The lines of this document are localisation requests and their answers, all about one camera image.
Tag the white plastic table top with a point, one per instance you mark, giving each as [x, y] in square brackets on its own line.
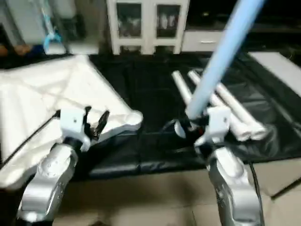
[47, 103]

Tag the white plastic table leg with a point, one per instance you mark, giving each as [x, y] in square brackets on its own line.
[237, 106]
[225, 52]
[181, 87]
[223, 101]

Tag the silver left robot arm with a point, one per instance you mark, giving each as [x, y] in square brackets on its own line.
[49, 179]

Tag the black work mat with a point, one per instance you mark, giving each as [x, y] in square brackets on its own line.
[141, 80]

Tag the blue plastic tool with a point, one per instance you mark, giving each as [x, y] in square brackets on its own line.
[51, 37]

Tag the white drawer unit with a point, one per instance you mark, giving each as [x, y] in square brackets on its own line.
[200, 41]

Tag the white flat board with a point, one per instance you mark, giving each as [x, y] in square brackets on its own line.
[277, 68]

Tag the white glass-door cabinet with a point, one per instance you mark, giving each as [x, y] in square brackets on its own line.
[148, 26]

